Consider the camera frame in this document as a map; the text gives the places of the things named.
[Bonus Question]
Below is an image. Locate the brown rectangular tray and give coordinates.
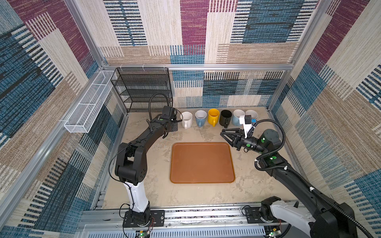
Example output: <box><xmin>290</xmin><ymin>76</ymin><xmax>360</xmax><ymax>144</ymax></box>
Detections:
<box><xmin>170</xmin><ymin>142</ymin><xmax>235</xmax><ymax>183</ymax></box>

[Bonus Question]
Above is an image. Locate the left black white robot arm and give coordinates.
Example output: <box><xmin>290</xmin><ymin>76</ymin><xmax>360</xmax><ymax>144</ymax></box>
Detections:
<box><xmin>115</xmin><ymin>106</ymin><xmax>181</xmax><ymax>226</ymax></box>

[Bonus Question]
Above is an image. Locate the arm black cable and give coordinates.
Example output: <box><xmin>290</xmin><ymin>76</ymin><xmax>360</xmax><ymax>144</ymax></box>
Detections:
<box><xmin>148</xmin><ymin>93</ymin><xmax>172</xmax><ymax>121</ymax></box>
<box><xmin>251</xmin><ymin>118</ymin><xmax>374</xmax><ymax>238</ymax></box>

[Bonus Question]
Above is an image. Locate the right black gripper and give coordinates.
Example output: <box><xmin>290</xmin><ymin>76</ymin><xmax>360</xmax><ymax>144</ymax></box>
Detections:
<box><xmin>220</xmin><ymin>127</ymin><xmax>267</xmax><ymax>154</ymax></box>

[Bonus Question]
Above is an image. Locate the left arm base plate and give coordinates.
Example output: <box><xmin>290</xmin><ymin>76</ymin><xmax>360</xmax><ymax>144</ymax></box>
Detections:
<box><xmin>123</xmin><ymin>210</ymin><xmax>165</xmax><ymax>228</ymax></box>

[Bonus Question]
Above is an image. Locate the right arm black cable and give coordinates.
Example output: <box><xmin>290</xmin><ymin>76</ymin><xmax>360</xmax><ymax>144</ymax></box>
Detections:
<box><xmin>251</xmin><ymin>118</ymin><xmax>374</xmax><ymax>238</ymax></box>

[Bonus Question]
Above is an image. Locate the light blue mug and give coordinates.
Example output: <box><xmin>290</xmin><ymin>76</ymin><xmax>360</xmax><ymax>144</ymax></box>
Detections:
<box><xmin>232</xmin><ymin>109</ymin><xmax>245</xmax><ymax>127</ymax></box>

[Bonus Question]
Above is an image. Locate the yellow mug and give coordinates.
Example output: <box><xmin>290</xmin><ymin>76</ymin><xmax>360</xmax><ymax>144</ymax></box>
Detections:
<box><xmin>207</xmin><ymin>109</ymin><xmax>220</xmax><ymax>127</ymax></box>

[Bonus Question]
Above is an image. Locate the black wire shelf rack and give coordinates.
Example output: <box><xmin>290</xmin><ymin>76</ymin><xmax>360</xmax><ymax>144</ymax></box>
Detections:
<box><xmin>111</xmin><ymin>67</ymin><xmax>173</xmax><ymax>112</ymax></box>

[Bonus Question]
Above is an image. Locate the grey mug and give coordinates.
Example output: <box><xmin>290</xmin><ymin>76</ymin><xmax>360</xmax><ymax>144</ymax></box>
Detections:
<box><xmin>171</xmin><ymin>120</ymin><xmax>178</xmax><ymax>132</ymax></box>

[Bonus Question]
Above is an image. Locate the lavender mug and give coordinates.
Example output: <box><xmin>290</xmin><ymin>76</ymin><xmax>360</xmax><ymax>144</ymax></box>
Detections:
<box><xmin>245</xmin><ymin>110</ymin><xmax>259</xmax><ymax>123</ymax></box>

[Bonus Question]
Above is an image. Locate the white mug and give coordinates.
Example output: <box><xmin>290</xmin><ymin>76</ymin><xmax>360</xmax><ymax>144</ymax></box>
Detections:
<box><xmin>182</xmin><ymin>112</ymin><xmax>193</xmax><ymax>130</ymax></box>

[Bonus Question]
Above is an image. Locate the teal blue mug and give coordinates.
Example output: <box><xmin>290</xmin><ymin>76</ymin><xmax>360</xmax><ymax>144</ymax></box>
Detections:
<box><xmin>194</xmin><ymin>110</ymin><xmax>207</xmax><ymax>128</ymax></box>

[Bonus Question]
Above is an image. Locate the white mesh wall basket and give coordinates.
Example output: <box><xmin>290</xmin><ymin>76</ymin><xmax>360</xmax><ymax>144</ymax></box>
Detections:
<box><xmin>64</xmin><ymin>70</ymin><xmax>114</xmax><ymax>133</ymax></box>

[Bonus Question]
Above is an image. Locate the black mug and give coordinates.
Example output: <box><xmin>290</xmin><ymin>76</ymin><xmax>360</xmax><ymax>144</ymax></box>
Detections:
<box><xmin>219</xmin><ymin>110</ymin><xmax>233</xmax><ymax>129</ymax></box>

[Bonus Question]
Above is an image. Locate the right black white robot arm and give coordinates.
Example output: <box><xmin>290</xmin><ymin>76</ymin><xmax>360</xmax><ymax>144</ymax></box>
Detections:
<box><xmin>220</xmin><ymin>129</ymin><xmax>363</xmax><ymax>238</ymax></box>

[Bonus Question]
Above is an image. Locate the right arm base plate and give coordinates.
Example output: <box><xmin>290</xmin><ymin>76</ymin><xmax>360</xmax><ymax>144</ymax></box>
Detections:
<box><xmin>241</xmin><ymin>206</ymin><xmax>284</xmax><ymax>224</ymax></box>

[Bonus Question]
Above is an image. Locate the aluminium front rail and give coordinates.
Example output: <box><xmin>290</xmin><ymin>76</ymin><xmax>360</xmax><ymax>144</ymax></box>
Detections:
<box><xmin>74</xmin><ymin>203</ymin><xmax>331</xmax><ymax>238</ymax></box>

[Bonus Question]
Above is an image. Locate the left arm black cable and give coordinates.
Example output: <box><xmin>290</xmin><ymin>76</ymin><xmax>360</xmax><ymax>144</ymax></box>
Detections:
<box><xmin>148</xmin><ymin>93</ymin><xmax>172</xmax><ymax>121</ymax></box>

